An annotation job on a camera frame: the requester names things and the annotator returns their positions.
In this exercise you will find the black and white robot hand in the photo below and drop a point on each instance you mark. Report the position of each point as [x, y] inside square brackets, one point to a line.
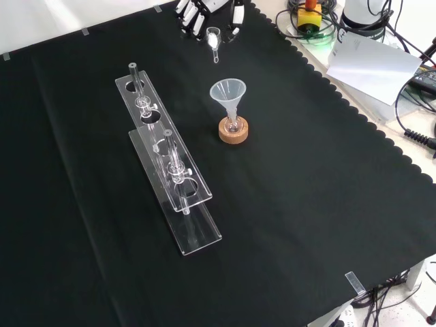
[194, 15]

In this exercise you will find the clear weighing funnel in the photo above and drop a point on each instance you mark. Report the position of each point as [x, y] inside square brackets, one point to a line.
[212, 39]

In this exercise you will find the clear plastic funnel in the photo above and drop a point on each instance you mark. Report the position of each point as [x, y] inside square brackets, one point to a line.
[227, 90]

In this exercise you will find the glass round-bottom flask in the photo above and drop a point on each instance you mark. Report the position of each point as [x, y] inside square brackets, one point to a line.
[233, 126]

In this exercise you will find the clear acrylic funnel stand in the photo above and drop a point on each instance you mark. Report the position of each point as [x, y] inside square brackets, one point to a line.
[190, 235]

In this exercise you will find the yellow stop button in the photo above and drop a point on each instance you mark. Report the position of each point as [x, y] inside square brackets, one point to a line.
[310, 17]

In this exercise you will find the black bench cloth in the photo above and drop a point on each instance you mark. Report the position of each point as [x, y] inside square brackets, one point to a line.
[289, 170]

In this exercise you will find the pale board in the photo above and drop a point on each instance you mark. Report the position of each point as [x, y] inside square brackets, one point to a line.
[371, 64]

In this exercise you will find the black power adapter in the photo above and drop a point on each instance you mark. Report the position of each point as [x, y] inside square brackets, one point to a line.
[425, 80]

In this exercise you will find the white power strip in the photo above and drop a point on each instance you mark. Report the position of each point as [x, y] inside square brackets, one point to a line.
[347, 315]

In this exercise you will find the white table leg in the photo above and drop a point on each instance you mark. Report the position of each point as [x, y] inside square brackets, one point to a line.
[416, 274]

